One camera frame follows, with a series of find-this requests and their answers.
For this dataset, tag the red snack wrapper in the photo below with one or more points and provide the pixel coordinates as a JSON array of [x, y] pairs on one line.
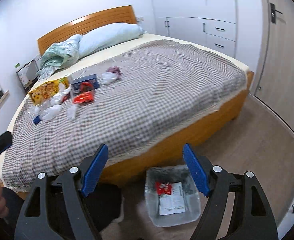
[[84, 97]]

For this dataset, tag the wooden bed frame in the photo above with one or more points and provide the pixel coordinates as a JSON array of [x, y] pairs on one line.
[[162, 119]]

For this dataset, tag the beige room door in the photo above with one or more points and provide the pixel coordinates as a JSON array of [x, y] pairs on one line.
[[276, 83]]

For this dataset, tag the yellow snack bag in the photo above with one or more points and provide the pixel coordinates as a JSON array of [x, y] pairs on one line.
[[47, 90]]

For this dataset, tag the black bedside trolley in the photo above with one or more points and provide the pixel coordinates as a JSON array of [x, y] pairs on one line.
[[28, 75]]

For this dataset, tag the blue bottle cap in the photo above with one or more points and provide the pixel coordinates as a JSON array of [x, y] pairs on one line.
[[37, 119]]

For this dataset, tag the clear plastic bag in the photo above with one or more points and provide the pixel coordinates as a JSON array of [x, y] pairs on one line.
[[50, 113]]

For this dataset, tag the white paper packet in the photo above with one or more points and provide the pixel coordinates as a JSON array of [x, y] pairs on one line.
[[174, 203]]

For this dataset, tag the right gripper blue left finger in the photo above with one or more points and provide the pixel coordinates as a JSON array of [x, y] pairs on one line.
[[39, 211]]

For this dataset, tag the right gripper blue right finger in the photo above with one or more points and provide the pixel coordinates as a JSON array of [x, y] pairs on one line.
[[252, 216]]

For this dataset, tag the blue milk carton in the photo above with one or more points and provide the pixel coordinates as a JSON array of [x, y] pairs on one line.
[[90, 80]]

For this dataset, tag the light blue pillow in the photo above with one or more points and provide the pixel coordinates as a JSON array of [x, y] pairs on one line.
[[108, 36]]

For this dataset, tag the green floral quilt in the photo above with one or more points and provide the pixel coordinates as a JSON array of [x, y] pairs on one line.
[[59, 55]]

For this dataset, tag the lined trash bin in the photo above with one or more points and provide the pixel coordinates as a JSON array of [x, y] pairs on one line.
[[172, 174]]

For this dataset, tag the white built-in wardrobe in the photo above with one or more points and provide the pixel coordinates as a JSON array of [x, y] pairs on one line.
[[210, 23]]

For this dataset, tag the person leg black trousers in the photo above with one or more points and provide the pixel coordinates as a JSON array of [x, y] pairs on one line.
[[104, 206]]

